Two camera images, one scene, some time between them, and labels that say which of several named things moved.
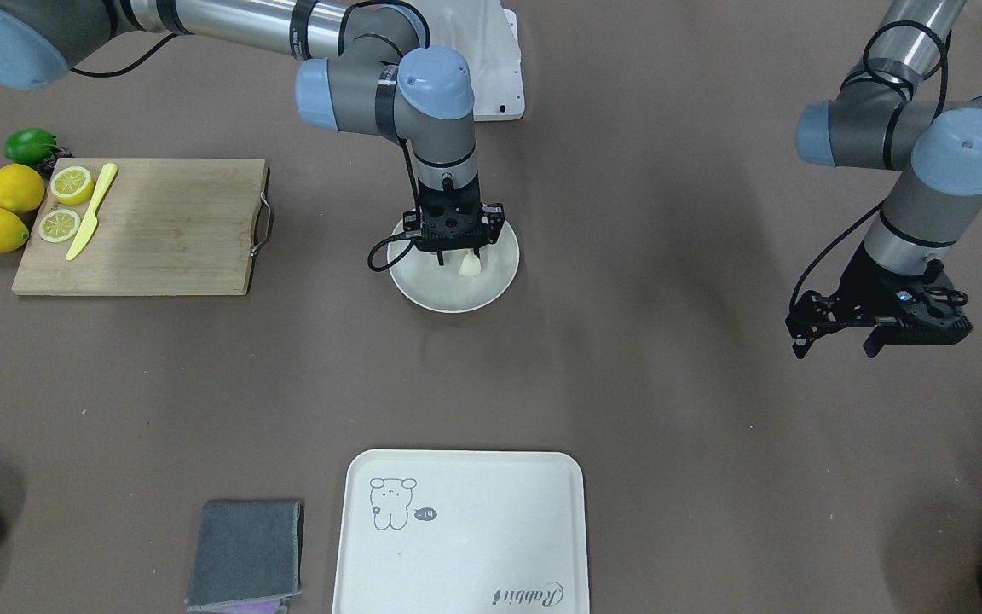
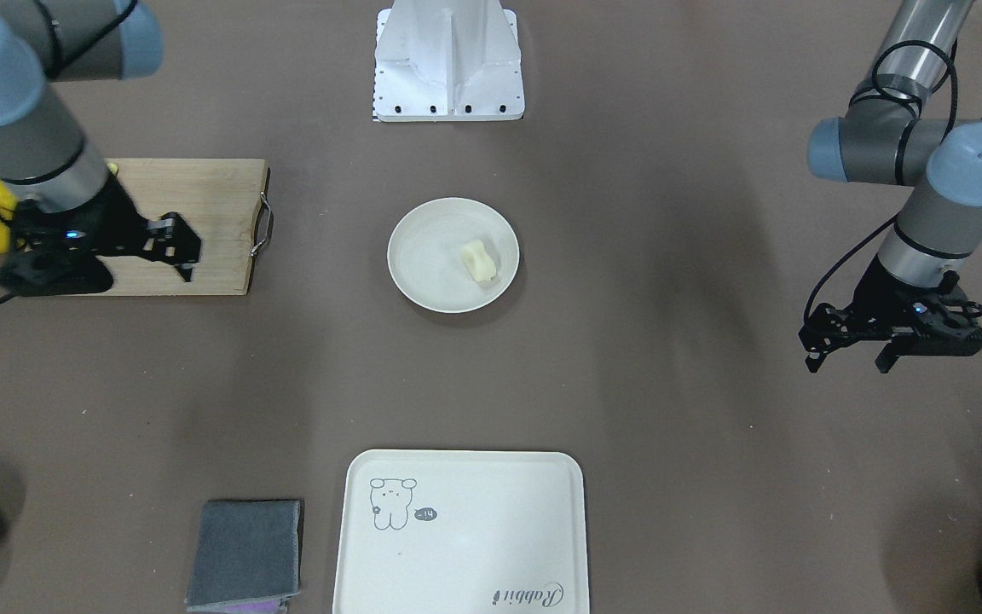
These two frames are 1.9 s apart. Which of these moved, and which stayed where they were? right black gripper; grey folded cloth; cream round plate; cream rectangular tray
Moved: right black gripper
Stayed: grey folded cloth; cream round plate; cream rectangular tray
